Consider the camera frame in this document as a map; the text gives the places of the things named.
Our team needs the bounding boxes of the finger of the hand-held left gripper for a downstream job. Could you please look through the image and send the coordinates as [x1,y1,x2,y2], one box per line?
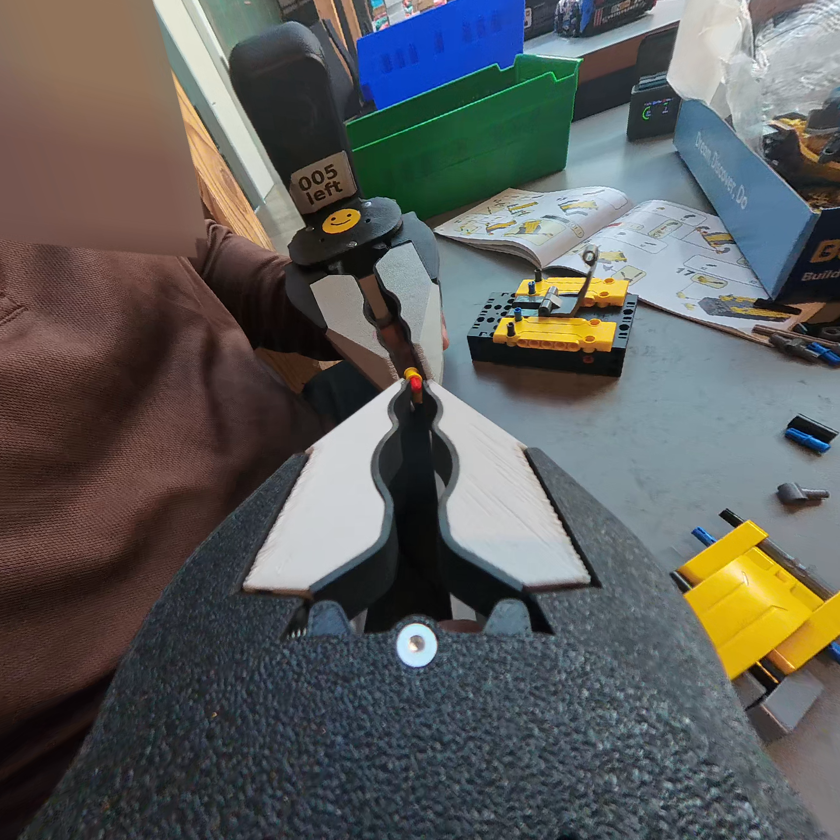
[309,269,405,391]
[376,241,446,384]

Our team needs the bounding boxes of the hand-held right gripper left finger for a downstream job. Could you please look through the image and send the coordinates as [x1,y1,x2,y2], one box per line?
[243,381,410,598]

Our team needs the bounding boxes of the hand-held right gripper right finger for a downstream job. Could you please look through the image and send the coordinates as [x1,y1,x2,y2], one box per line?
[423,381,594,598]

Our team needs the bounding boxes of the yellow and black brick assembly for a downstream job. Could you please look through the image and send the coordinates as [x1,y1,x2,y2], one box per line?
[468,247,640,379]

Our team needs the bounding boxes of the yellow curved brick assembly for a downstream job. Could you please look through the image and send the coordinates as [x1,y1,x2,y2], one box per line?
[672,508,840,742]

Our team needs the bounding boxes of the pile of small brick parts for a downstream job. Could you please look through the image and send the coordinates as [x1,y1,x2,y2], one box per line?
[755,322,840,368]

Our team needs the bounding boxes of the person's left forearm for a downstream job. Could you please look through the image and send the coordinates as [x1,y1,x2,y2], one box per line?
[197,221,336,362]

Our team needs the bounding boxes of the grey desk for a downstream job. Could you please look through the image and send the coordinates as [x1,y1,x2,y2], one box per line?
[394,105,840,840]

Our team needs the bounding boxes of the green storage box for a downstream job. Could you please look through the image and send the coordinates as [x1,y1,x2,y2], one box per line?
[344,53,582,221]

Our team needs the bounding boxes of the blue storage bin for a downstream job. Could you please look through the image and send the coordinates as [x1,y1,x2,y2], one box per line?
[357,0,526,109]

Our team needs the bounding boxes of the instruction booklet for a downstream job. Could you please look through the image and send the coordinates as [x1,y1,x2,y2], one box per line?
[436,187,821,342]

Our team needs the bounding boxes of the person in brown shirt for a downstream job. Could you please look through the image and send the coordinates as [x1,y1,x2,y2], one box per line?
[0,217,329,828]

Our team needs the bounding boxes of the black device with green light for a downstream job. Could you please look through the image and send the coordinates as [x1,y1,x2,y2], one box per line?
[626,73,683,141]

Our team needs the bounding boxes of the black and blue pin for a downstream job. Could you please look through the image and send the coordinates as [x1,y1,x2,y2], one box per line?
[785,414,838,455]

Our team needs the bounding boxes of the blue cardboard kit box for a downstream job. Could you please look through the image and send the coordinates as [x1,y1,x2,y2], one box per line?
[674,99,840,303]

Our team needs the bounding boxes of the clear bags of brick parts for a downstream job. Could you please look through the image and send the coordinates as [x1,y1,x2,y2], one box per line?
[762,112,840,211]

